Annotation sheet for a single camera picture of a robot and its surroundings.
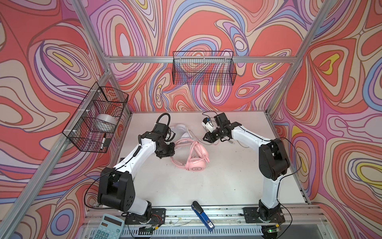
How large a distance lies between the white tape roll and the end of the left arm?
0.69 ft

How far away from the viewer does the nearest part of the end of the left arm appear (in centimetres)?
61

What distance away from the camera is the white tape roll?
71cm
